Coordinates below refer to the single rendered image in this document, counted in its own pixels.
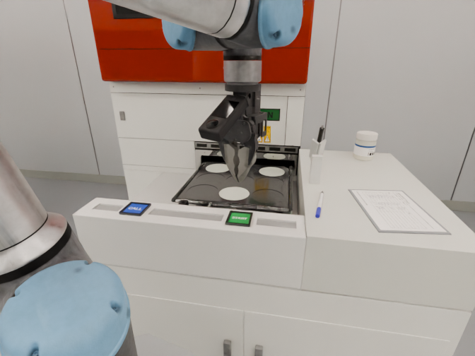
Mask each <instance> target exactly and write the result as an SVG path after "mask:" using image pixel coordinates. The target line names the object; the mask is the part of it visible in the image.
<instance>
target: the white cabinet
mask: <svg viewBox="0 0 475 356"><path fill-rule="evenodd" d="M108 267H109V268H111V269H112V270H113V271H114V272H115V273H116V274H117V275H118V276H119V278H120V280H121V281H122V284H123V286H124V289H125V290H126V292H127V295H128V298H129V303H130V312H131V316H130V318H131V324H132V329H133V333H134V337H136V336H140V335H143V334H145V333H149V334H151V335H153V336H156V337H158V338H161V339H163V340H166V341H167V342H170V343H172V344H175V345H177V346H180V347H181V348H184V349H186V350H189V351H191V352H192V353H193V354H194V356H453V354H454V352H455V349H456V347H457V345H458V343H459V340H460V338H461V337H462V334H463V332H464V329H465V327H466V325H467V323H468V320H469V318H470V316H471V312H470V311H465V310H460V309H449V308H443V307H433V306H427V305H422V304H411V303H405V302H395V301H389V300H383V299H373V298H367V297H357V296H350V295H340V294H334V293H328V292H318V291H312V290H302V289H300V290H290V289H284V288H278V287H268V286H262V285H252V284H246V283H236V282H230V281H224V280H214V279H208V278H198V277H192V276H186V275H176V274H170V273H160V272H154V271H144V270H138V269H133V268H122V267H116V266H108Z"/></svg>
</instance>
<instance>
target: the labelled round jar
mask: <svg viewBox="0 0 475 356"><path fill-rule="evenodd" d="M377 136H378V133H376V132H373V131H358V132H357V134H356V138H357V139H356V142H355V146H354V151H353V157H354V158H355V159H357V160H364V161H369V160H372V159H373V157H374V154H375V147H376V143H377V141H376V140H377Z"/></svg>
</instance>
